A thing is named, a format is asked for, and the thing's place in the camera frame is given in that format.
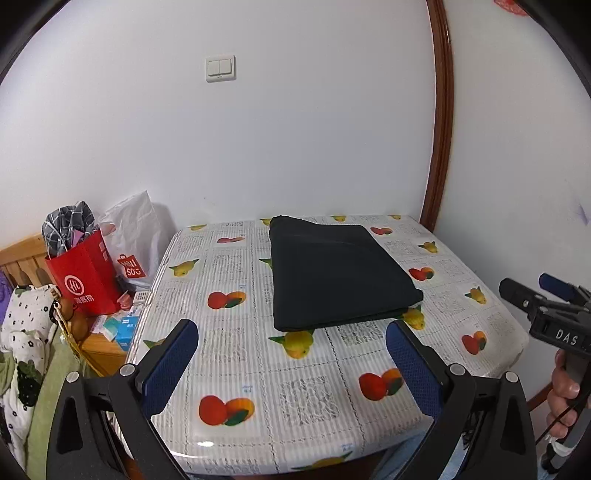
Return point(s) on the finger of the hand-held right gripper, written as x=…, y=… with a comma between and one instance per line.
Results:
x=551, y=282
x=517, y=290

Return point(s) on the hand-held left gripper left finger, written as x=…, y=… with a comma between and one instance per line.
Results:
x=171, y=364

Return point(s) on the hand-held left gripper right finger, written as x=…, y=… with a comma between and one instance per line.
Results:
x=415, y=369

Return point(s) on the black sweatshirt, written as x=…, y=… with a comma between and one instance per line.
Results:
x=337, y=277

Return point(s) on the person's right hand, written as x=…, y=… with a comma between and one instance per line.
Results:
x=561, y=401

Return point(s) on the blue white small box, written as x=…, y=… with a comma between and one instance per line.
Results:
x=125, y=337

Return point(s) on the wooden bedside cabinet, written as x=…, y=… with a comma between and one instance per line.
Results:
x=104, y=355

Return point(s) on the brown wooden baseboard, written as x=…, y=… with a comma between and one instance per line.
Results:
x=540, y=397

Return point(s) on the white remote control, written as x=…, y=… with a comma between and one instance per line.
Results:
x=142, y=296

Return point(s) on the fruit print tablecloth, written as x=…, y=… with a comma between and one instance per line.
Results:
x=258, y=369

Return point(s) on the light blue cloth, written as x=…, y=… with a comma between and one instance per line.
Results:
x=392, y=466

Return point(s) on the brown round ornament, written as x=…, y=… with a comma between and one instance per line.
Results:
x=76, y=323

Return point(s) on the red paper bag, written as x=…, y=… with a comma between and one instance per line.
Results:
x=83, y=277

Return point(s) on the green cloth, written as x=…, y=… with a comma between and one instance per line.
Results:
x=46, y=392

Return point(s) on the white plastic bag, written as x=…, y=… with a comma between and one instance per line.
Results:
x=138, y=226

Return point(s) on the white floral cloth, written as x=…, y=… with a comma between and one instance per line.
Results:
x=27, y=304

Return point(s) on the grey plaid cloth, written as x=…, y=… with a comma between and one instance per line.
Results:
x=69, y=221

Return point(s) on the wooden headboard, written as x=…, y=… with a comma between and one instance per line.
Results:
x=23, y=263

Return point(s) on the purple cloth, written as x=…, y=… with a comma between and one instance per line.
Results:
x=4, y=288

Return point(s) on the brown wooden door frame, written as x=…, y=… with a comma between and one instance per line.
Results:
x=441, y=115

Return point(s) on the red wall decoration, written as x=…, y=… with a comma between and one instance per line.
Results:
x=505, y=2

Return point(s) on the white light switch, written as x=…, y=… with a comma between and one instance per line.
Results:
x=220, y=68

